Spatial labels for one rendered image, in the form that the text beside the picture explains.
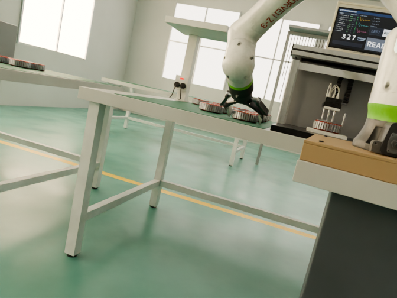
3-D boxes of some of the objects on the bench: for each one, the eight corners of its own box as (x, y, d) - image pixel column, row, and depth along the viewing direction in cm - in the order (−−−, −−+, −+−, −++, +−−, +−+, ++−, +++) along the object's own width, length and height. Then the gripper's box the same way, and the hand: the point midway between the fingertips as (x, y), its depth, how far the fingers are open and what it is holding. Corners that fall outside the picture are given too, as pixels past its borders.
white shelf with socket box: (210, 109, 197) (228, 25, 190) (150, 95, 207) (165, 15, 200) (223, 110, 230) (239, 39, 223) (171, 98, 240) (185, 29, 233)
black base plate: (472, 177, 111) (474, 171, 110) (269, 130, 127) (271, 123, 127) (423, 159, 155) (425, 155, 155) (279, 126, 172) (280, 122, 172)
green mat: (263, 129, 126) (263, 128, 126) (113, 93, 142) (114, 93, 142) (280, 123, 215) (281, 123, 215) (188, 102, 231) (188, 101, 231)
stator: (254, 123, 144) (256, 115, 143) (228, 117, 147) (230, 108, 147) (259, 123, 154) (261, 115, 154) (234, 117, 158) (236, 109, 157)
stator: (207, 110, 172) (208, 102, 172) (226, 115, 167) (228, 107, 166) (194, 108, 163) (195, 100, 162) (214, 113, 157) (216, 104, 157)
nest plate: (346, 139, 134) (347, 136, 133) (306, 130, 137) (307, 127, 137) (342, 137, 148) (343, 135, 148) (306, 129, 152) (306, 126, 152)
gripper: (277, 87, 130) (276, 116, 149) (213, 74, 137) (220, 104, 156) (271, 104, 127) (271, 132, 146) (207, 90, 135) (214, 118, 154)
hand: (244, 116), depth 150 cm, fingers open, 13 cm apart
